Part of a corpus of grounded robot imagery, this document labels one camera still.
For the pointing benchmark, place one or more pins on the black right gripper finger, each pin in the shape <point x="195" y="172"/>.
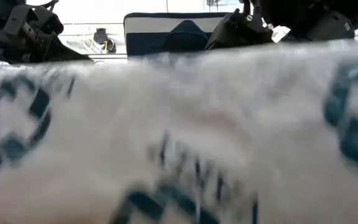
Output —
<point x="238" y="31"/>

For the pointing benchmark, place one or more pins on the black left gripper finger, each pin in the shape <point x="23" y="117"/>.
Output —
<point x="64" y="51"/>

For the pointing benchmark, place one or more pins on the white cloth with teal print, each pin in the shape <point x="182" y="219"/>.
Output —
<point x="179" y="124"/>

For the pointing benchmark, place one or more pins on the navy white striped fabric basket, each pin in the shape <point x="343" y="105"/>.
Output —
<point x="154" y="37"/>

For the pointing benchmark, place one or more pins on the black overhead camera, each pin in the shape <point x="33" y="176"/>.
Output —
<point x="102" y="39"/>

